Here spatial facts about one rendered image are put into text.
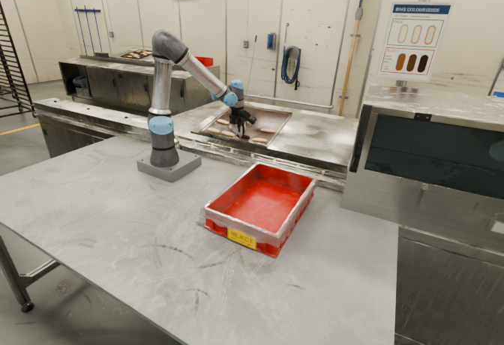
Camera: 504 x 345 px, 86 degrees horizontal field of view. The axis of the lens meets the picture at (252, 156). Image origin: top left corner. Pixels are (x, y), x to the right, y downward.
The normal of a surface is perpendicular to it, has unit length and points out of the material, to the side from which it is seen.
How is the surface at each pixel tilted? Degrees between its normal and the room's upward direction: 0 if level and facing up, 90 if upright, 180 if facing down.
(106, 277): 0
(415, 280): 90
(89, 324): 0
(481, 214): 90
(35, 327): 0
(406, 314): 90
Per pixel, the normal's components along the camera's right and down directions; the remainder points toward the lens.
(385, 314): 0.04, -0.90
